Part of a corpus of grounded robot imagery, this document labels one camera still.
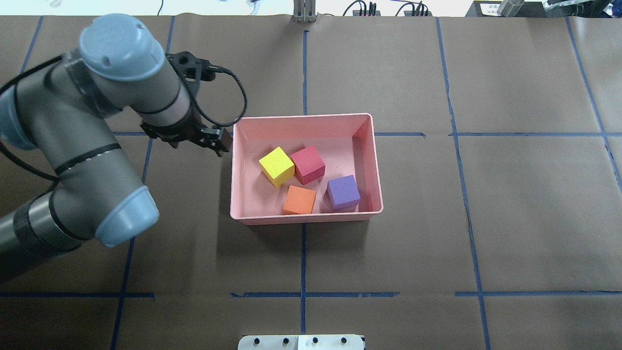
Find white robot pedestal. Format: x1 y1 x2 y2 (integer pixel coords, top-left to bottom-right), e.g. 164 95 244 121
237 334 366 350

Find pink plastic bin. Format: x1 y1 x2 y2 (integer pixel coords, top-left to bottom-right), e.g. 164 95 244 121
229 113 383 226

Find black box on desk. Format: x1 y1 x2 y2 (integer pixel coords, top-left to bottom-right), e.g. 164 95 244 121
465 0 575 18

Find aluminium frame post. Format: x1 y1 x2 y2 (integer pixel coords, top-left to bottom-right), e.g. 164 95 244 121
293 0 317 23

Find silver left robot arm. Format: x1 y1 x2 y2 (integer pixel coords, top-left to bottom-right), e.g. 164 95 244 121
1 14 233 283

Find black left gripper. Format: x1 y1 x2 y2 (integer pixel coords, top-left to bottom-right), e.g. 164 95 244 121
140 52 232 158

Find yellow-green foam cube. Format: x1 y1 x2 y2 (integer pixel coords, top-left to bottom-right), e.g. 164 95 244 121
259 146 295 188

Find purple foam cube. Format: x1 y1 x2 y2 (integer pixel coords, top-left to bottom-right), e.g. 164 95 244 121
327 175 361 211

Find orange foam cube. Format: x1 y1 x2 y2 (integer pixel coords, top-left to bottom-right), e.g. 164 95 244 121
283 185 317 215

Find red foam cube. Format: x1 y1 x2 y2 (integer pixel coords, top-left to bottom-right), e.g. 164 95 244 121
290 145 326 185

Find orange black connector board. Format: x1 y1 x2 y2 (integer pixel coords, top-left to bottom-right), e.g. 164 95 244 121
343 0 379 17

